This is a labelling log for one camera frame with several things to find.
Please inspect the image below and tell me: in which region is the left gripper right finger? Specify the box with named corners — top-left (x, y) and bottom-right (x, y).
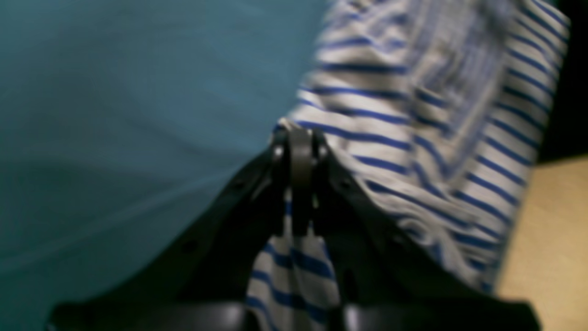
top-left (292, 129), bottom-right (541, 331)

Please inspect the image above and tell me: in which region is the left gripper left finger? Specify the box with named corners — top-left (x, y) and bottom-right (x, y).
top-left (46, 129), bottom-right (288, 331)

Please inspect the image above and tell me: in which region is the teal table cloth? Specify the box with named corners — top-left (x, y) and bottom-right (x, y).
top-left (0, 0), bottom-right (326, 331)

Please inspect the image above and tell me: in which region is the blue white striped T-shirt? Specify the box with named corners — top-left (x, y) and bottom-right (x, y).
top-left (243, 0), bottom-right (572, 331)

